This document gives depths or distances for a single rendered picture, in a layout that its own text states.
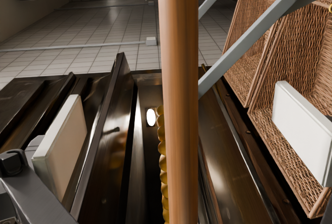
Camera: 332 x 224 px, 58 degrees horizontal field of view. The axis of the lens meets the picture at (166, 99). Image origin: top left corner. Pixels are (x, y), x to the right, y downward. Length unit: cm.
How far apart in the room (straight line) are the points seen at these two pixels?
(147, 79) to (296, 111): 166
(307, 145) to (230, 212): 74
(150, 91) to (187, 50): 163
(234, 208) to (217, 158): 23
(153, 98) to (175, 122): 163
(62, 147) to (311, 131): 13
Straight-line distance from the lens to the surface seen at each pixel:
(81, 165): 86
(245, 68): 169
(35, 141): 18
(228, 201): 93
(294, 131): 19
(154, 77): 182
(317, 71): 131
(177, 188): 29
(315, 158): 17
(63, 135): 17
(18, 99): 174
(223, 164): 105
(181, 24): 22
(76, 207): 74
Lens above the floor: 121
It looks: 1 degrees down
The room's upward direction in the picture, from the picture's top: 94 degrees counter-clockwise
